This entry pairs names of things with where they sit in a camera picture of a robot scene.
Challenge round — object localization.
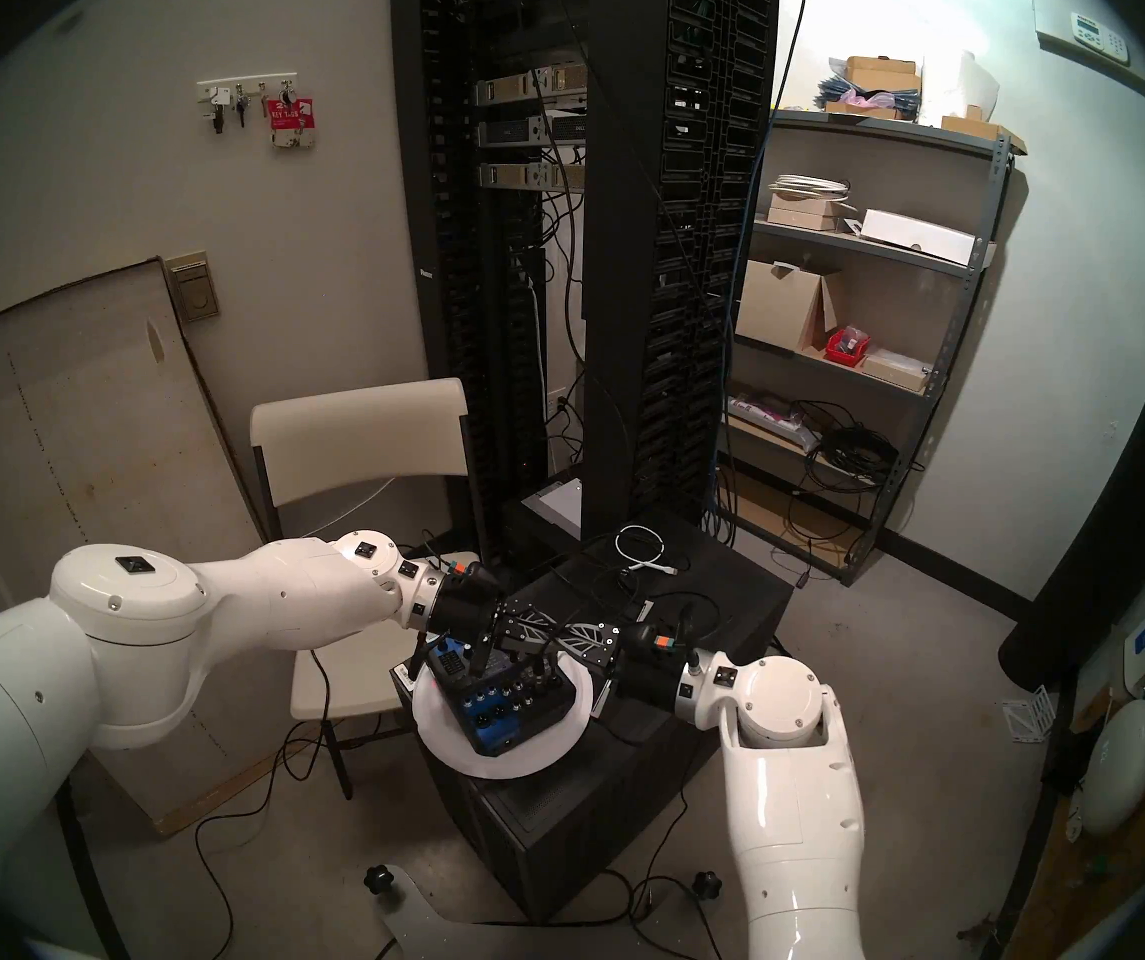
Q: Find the small beige box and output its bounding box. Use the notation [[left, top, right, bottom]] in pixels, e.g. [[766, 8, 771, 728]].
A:
[[765, 193, 859, 234]]

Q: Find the beige rack unit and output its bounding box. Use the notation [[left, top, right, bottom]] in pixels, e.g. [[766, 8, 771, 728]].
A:
[[477, 160, 586, 191], [475, 68, 589, 107]]

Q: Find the beige folding chair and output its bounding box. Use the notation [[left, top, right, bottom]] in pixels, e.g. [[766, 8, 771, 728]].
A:
[[249, 376, 494, 799]]

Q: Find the white key hook rack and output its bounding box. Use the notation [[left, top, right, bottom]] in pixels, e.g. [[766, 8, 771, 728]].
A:
[[196, 73, 299, 104]]

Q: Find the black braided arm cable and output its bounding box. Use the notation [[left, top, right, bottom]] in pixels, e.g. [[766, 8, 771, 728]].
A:
[[372, 530, 479, 681]]

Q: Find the white lattice bracket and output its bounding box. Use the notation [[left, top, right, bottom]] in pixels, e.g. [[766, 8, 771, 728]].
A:
[[1000, 683, 1059, 744]]

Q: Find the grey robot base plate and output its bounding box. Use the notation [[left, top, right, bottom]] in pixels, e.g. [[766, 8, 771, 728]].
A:
[[377, 863, 654, 960]]

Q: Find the white and pink package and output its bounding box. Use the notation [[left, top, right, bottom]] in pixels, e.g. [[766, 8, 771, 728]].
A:
[[727, 393, 824, 449]]

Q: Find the black cable bundle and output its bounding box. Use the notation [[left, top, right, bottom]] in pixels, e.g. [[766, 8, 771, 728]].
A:
[[792, 400, 924, 489]]

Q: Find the flat tan box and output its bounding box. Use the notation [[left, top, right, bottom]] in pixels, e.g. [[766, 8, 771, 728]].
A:
[[862, 348, 934, 391]]

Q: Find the large pale wooden board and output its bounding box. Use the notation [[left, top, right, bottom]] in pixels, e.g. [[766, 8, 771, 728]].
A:
[[0, 258, 279, 837]]

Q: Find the black floor cable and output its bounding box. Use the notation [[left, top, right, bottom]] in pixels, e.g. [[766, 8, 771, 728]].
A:
[[194, 708, 354, 960]]

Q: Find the flat brown cardboard sheet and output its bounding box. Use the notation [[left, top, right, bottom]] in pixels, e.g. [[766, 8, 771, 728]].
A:
[[727, 468, 869, 569]]

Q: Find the closed cardboard box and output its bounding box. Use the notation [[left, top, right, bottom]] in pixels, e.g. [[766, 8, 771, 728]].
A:
[[844, 56, 924, 94]]

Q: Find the open cardboard box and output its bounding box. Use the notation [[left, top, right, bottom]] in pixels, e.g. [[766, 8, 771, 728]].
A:
[[735, 258, 849, 357]]

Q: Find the grey flat box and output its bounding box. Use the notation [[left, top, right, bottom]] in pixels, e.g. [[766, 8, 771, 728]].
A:
[[520, 476, 586, 531]]

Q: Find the white flat box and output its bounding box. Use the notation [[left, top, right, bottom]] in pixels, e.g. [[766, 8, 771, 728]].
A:
[[857, 208, 979, 267]]

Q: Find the thick black hose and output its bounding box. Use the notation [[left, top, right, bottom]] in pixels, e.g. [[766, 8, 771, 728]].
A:
[[52, 778, 129, 960]]

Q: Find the beige wall control plate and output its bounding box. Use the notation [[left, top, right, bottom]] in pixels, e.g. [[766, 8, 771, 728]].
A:
[[164, 252, 222, 324]]

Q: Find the black and blue audio mixer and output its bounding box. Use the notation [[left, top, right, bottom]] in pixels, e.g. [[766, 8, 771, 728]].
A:
[[422, 636, 579, 759]]

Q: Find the grey metal shelf unit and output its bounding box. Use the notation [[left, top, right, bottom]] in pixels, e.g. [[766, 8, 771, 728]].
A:
[[712, 108, 1029, 587]]

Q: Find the white oval device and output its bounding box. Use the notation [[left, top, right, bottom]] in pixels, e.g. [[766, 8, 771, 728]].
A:
[[1077, 698, 1145, 837]]

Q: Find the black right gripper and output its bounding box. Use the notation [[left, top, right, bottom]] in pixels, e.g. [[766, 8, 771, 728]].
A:
[[554, 618, 694, 719]]

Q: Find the white round plate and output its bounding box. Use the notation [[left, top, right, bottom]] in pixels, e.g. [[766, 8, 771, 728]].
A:
[[412, 640, 596, 781]]

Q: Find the white cable coil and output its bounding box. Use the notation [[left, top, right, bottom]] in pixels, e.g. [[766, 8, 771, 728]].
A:
[[767, 173, 854, 204]]

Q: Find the white paper bag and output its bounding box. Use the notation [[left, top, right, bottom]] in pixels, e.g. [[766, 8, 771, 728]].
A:
[[917, 48, 1002, 124]]

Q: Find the thin white coiled cable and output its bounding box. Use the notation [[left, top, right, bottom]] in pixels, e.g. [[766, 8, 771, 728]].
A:
[[614, 525, 682, 577]]

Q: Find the black server rack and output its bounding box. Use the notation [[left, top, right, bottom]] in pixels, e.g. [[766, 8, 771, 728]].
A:
[[580, 0, 782, 544]]

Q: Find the pink and blue bag stack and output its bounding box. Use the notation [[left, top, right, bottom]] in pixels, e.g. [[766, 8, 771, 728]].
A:
[[812, 76, 924, 121]]

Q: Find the large black foam panel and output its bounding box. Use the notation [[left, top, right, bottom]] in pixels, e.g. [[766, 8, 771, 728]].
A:
[[997, 323, 1145, 691]]

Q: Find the black rack cable manager column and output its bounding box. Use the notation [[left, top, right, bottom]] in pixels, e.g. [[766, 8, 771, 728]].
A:
[[390, 0, 549, 574]]

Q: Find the white alarm keypad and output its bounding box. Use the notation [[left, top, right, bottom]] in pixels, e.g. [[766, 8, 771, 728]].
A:
[[1070, 10, 1131, 66]]

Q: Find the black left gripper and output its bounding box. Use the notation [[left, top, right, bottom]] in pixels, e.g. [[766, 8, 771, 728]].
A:
[[425, 563, 566, 679]]

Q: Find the dark grey rack unit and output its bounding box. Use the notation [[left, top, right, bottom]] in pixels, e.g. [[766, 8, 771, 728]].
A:
[[477, 113, 589, 149]]

